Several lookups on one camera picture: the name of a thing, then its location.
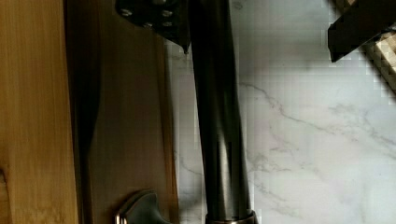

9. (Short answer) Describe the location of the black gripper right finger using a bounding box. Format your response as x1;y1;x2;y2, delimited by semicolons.
328;0;396;63

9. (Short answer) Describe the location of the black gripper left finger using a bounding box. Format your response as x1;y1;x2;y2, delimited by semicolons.
115;0;191;53

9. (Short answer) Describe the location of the wooden drawer front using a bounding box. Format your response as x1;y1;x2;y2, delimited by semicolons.
64;0;179;224

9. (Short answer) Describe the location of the wooden drawer cabinet top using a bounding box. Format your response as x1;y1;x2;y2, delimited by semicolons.
1;0;78;224

